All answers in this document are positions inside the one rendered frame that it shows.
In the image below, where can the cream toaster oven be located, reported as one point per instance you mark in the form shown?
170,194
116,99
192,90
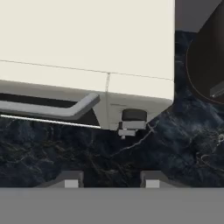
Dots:
87,38

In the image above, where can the grey metal bar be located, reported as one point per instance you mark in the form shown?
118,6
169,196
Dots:
218,91

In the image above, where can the black and silver oven knob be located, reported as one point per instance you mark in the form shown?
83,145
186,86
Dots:
133,119

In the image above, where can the dark brown round basin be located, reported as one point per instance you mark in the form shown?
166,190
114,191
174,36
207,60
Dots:
205,55

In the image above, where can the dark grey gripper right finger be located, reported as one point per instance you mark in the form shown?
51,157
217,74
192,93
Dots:
152,177

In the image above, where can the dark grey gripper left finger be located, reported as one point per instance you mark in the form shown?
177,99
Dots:
71,177

